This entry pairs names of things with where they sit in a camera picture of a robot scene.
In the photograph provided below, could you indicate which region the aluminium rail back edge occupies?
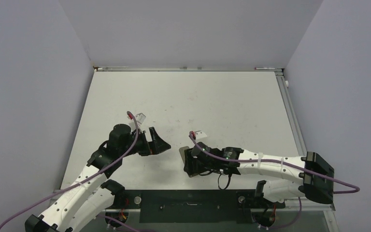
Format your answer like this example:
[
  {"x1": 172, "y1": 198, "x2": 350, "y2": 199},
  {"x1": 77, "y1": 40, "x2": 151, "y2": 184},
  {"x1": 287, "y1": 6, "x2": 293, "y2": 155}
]
[{"x1": 94, "y1": 66, "x2": 284, "y2": 73}]

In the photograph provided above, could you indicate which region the aluminium rail edge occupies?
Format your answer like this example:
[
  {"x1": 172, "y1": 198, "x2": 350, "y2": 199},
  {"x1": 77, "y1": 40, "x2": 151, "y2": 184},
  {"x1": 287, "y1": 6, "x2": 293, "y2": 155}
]
[
  {"x1": 94, "y1": 66, "x2": 284, "y2": 73},
  {"x1": 275, "y1": 72, "x2": 307, "y2": 156}
]

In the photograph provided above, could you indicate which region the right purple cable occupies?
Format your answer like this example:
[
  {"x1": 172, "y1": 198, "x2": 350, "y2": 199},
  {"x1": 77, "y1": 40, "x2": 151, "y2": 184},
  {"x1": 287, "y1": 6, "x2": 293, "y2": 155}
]
[{"x1": 189, "y1": 131, "x2": 360, "y2": 231}]

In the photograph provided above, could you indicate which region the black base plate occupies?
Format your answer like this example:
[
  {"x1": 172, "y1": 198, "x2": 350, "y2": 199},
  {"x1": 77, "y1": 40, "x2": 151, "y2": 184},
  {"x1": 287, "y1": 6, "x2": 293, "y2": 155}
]
[{"x1": 106, "y1": 189, "x2": 285, "y2": 224}]

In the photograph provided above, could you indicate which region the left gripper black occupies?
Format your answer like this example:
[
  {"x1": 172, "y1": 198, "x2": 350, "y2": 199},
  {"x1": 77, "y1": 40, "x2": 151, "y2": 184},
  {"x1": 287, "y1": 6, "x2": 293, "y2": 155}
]
[{"x1": 120, "y1": 127, "x2": 170, "y2": 157}]

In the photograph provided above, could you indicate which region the aluminium rail right edge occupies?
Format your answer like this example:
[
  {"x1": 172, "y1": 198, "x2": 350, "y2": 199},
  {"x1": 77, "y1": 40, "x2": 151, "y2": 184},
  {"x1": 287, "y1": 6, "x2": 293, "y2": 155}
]
[{"x1": 275, "y1": 72, "x2": 307, "y2": 156}]

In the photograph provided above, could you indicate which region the white grey remote control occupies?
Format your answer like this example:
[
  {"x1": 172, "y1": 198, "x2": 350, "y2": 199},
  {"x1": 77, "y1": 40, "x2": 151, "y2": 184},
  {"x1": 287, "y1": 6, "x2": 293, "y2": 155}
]
[{"x1": 179, "y1": 146, "x2": 190, "y2": 164}]

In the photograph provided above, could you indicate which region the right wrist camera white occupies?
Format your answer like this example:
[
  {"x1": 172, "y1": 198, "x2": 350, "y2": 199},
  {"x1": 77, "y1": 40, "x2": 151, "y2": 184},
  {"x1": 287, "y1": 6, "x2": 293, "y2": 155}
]
[{"x1": 193, "y1": 130, "x2": 208, "y2": 141}]

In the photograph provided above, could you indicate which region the purple cable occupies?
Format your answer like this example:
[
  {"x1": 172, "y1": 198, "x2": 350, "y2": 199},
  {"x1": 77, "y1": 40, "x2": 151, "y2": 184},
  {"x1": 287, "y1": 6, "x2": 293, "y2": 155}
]
[
  {"x1": 189, "y1": 131, "x2": 360, "y2": 231},
  {"x1": 0, "y1": 111, "x2": 157, "y2": 232}
]

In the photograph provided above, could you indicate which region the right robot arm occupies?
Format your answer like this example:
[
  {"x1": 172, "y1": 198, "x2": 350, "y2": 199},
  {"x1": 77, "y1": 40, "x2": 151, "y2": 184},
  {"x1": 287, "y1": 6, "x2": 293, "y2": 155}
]
[{"x1": 179, "y1": 142, "x2": 334, "y2": 207}]

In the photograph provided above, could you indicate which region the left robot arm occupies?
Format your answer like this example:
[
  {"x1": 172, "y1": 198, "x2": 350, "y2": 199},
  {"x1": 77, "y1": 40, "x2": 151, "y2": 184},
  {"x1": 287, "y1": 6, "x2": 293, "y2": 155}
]
[{"x1": 25, "y1": 124, "x2": 171, "y2": 232}]

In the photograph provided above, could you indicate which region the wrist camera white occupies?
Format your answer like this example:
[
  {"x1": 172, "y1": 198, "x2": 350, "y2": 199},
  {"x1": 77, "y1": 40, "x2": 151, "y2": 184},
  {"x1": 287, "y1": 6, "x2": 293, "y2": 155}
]
[
  {"x1": 193, "y1": 130, "x2": 208, "y2": 141},
  {"x1": 135, "y1": 113, "x2": 146, "y2": 126}
]

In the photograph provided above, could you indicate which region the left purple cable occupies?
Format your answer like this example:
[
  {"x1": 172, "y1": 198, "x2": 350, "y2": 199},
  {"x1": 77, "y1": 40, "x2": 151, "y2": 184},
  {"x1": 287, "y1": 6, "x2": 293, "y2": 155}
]
[{"x1": 0, "y1": 111, "x2": 157, "y2": 232}]

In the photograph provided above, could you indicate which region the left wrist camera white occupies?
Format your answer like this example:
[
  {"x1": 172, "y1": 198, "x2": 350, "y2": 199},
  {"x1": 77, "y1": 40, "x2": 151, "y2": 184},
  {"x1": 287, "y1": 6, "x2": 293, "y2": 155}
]
[{"x1": 135, "y1": 113, "x2": 146, "y2": 126}]

